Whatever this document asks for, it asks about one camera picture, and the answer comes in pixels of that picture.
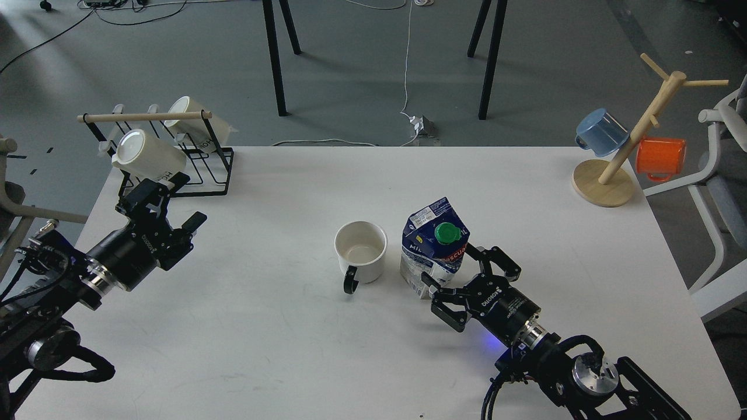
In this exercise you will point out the white mug black handle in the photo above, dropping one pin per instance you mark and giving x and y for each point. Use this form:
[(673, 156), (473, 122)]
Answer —
[(360, 247)]

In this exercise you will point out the orange cup on tree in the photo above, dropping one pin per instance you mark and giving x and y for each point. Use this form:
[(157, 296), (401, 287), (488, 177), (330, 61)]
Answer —
[(660, 158)]

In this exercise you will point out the black table legs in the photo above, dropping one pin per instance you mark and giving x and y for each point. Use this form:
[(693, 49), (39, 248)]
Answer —
[(493, 49), (274, 53)]

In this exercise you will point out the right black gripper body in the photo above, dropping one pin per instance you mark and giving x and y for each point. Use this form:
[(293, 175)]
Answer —
[(504, 311)]

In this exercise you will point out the white power adapter plug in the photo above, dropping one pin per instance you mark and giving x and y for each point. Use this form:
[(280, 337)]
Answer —
[(423, 127)]

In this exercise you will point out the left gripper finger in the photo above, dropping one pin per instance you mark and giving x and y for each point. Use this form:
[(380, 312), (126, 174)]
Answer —
[(148, 201), (187, 230)]

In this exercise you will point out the white chair right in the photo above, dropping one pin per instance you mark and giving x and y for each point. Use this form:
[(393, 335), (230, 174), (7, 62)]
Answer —
[(722, 173)]

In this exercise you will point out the cream mug front on rack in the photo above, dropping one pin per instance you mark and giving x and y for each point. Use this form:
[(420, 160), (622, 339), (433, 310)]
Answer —
[(146, 156)]

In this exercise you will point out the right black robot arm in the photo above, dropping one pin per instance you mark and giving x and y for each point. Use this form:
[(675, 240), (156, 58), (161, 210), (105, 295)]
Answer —
[(573, 373)]

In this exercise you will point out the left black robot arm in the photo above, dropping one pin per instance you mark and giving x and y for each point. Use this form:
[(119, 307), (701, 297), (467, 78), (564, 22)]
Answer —
[(37, 342)]

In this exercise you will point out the blue cup on tree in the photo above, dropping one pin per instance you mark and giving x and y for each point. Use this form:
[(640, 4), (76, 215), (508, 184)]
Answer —
[(601, 133)]

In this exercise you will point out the wooden mug tree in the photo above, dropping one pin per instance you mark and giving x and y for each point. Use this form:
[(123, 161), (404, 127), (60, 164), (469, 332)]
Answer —
[(603, 182)]

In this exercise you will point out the black wire cup rack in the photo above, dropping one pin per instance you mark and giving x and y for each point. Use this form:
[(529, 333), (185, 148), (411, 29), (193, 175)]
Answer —
[(210, 173)]

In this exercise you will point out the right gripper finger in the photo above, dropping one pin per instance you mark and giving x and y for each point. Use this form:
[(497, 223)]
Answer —
[(448, 304), (486, 258)]

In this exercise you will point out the blue white milk carton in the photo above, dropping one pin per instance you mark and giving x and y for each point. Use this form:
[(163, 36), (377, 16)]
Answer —
[(433, 241)]

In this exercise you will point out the cream mug rear on rack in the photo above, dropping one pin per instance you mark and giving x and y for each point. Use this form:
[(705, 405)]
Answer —
[(197, 130)]

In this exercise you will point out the black table legs left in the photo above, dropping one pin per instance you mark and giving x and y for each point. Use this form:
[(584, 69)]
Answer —
[(274, 53)]

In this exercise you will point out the black table legs right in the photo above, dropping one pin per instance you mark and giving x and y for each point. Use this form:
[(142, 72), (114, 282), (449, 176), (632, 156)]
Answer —
[(493, 49)]

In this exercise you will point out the cream mug on rack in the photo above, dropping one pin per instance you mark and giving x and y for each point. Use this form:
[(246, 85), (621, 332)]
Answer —
[(197, 130), (146, 156)]

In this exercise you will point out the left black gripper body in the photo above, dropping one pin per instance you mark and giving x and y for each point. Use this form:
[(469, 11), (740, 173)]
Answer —
[(130, 254)]

